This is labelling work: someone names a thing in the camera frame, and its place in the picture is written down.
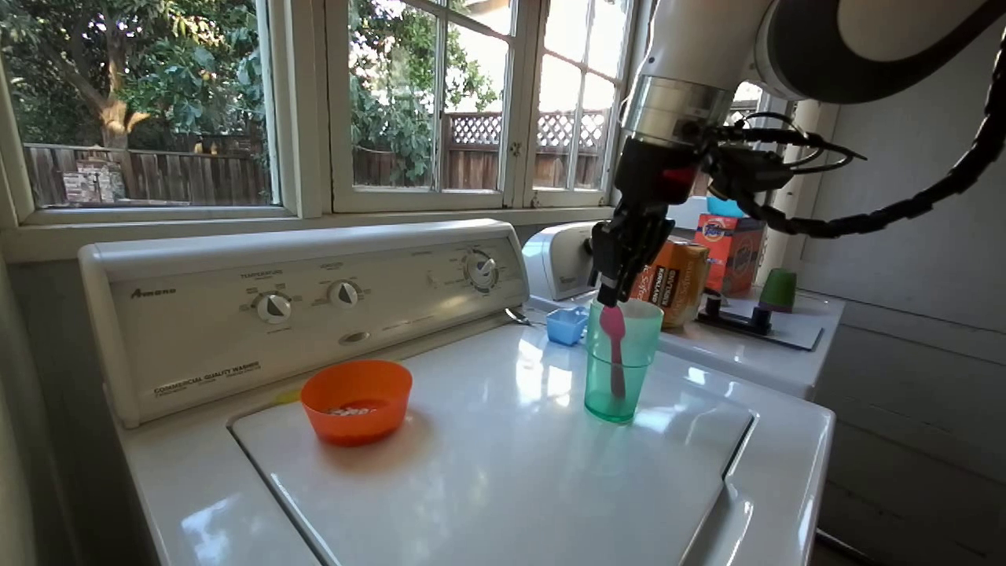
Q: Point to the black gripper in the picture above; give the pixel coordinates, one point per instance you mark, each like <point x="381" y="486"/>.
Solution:
<point x="649" y="177"/>

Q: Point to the red plastic spoon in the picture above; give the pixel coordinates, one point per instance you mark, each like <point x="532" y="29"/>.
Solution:
<point x="613" y="327"/>

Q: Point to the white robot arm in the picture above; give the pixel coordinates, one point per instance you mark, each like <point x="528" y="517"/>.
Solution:
<point x="835" y="53"/>

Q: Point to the teal translucent cup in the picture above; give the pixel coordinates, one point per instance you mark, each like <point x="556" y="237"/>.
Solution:
<point x="642" y="332"/>

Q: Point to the small green cup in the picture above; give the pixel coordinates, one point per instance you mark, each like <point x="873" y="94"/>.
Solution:
<point x="777" y="291"/>

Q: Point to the red tide box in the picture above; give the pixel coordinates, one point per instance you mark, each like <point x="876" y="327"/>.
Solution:
<point x="734" y="252"/>

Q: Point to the white dryer machine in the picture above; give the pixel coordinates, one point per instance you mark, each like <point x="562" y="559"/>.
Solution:
<point x="789" y="358"/>

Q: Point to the white appliance behind washer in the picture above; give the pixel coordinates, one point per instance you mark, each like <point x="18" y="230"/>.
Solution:
<point x="556" y="262"/>

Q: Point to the black plastic holder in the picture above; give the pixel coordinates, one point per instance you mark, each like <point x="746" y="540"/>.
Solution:
<point x="748" y="322"/>

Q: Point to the small blue bowl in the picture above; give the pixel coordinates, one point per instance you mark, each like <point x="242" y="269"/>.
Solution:
<point x="566" y="325"/>

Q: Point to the orange plastic bowl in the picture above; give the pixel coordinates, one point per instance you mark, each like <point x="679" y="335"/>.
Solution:
<point x="357" y="400"/>

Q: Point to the white washing machine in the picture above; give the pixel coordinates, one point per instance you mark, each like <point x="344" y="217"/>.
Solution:
<point x="208" y="340"/>

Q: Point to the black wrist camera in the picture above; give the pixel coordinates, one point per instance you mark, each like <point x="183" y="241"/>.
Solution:
<point x="748" y="165"/>

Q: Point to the white window frame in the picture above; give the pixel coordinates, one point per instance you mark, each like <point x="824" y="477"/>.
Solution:
<point x="173" y="119"/>

